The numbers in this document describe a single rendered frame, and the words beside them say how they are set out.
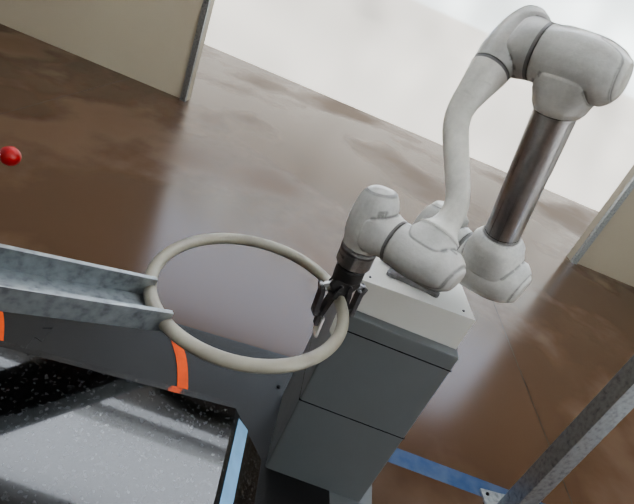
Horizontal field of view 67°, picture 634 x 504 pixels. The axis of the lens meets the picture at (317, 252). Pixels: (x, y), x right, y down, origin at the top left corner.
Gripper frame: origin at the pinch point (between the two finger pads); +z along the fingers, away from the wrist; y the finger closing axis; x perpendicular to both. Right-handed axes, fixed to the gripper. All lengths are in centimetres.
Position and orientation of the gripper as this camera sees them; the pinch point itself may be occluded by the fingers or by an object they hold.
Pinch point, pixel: (326, 325)
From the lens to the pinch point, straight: 130.2
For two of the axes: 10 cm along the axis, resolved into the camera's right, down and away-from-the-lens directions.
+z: -3.0, 8.1, 5.0
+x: 2.7, 5.8, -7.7
